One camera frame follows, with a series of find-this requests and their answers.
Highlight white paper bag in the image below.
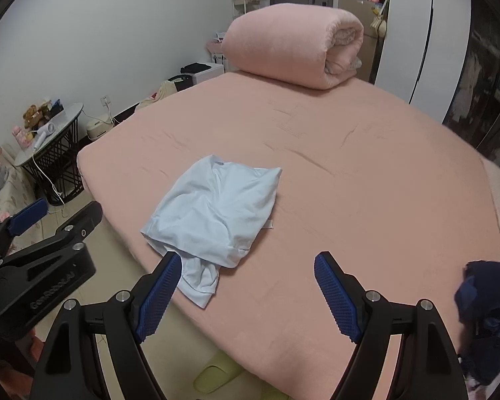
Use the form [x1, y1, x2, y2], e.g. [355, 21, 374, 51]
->
[210, 33, 230, 71]

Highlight white hair dryer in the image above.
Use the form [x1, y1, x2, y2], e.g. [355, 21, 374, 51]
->
[32, 124, 55, 151]

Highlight light blue shirt navy trim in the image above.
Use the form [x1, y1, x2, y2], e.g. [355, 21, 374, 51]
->
[140, 154, 283, 310]

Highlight rolled pink blanket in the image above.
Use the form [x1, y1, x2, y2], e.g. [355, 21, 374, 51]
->
[223, 3, 364, 90]

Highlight round side table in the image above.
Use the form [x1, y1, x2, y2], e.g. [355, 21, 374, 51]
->
[14, 103, 86, 207]

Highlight floral printed sofa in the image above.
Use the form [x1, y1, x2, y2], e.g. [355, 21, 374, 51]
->
[0, 144, 38, 234]

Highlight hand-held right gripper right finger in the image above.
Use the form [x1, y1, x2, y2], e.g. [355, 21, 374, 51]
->
[314, 251, 469, 400]

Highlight green slipper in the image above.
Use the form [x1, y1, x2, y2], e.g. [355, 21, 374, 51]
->
[194, 352, 244, 392]

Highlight white storage box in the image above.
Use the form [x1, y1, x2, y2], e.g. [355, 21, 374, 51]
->
[179, 62, 226, 88]

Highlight navy shorts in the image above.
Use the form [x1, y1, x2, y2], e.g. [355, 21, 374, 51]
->
[454, 260, 500, 326]

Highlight beige hanging plush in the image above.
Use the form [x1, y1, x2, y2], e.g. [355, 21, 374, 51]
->
[371, 8, 389, 40]

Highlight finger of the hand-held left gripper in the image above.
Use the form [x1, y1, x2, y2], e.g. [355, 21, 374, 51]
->
[0, 198, 50, 255]
[46, 201, 103, 250]

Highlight glass door wardrobe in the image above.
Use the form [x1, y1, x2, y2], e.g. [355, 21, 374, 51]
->
[442, 0, 500, 171]

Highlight white round appliance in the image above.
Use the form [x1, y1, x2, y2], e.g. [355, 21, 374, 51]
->
[85, 117, 113, 141]

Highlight wooden dresser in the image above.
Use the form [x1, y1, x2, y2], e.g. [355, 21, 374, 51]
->
[337, 0, 386, 84]

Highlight beige cloth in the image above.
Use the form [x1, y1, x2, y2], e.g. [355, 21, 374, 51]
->
[135, 81, 180, 111]

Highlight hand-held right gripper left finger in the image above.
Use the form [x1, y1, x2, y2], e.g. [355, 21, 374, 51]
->
[28, 252, 183, 400]

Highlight brown teddy bear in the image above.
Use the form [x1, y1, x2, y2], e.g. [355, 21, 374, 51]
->
[22, 106, 42, 130]

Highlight pink bed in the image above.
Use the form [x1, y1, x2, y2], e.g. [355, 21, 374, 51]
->
[76, 71, 500, 400]

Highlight white hair dryer cable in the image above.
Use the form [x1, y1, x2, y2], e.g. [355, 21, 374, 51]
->
[31, 150, 65, 207]

